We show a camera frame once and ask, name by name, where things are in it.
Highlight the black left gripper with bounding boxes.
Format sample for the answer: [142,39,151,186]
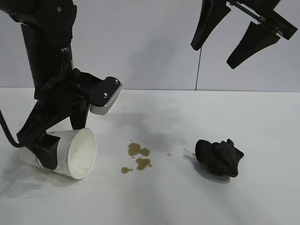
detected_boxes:
[16,69,92,171]

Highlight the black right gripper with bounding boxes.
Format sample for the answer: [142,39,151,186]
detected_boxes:
[190,0,297,69]

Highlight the white paper coffee cup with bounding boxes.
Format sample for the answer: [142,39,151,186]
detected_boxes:
[18,127,97,180]

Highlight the black cloth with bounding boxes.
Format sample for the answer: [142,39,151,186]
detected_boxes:
[195,138,245,178]

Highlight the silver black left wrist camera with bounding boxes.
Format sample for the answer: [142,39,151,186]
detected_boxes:
[89,76,123,116]

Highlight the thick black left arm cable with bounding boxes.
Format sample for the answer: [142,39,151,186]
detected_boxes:
[0,109,21,148]

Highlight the black ribbon cable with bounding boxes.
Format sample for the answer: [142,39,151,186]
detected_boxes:
[39,48,72,94]

